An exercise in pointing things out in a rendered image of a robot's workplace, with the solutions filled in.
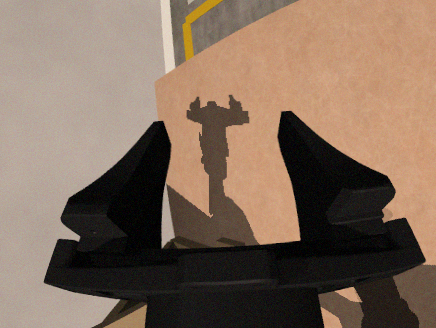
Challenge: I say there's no tan wooden board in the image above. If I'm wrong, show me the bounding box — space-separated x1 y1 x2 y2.
92 302 147 328

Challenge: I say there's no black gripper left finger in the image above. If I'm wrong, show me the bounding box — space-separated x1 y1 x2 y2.
61 121 171 256

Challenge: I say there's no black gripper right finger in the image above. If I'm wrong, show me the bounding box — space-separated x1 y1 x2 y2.
277 111 396 245

